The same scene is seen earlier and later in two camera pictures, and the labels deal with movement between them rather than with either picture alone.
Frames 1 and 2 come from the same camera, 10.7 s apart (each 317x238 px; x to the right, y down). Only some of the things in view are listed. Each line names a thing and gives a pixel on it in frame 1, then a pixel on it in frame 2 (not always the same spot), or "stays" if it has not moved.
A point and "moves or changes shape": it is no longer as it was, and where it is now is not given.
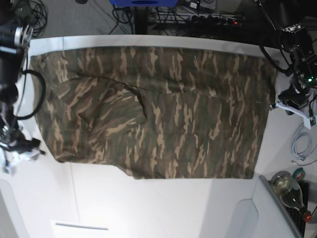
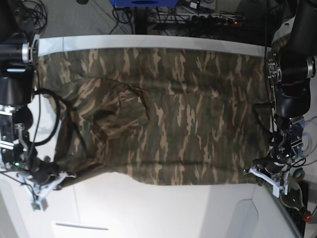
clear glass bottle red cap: (287, 188) stays
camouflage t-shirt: (158, 112) moves or changes shape
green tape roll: (299, 174) stays
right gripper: (297, 100) -> (276, 168)
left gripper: (19, 143) -> (43, 171)
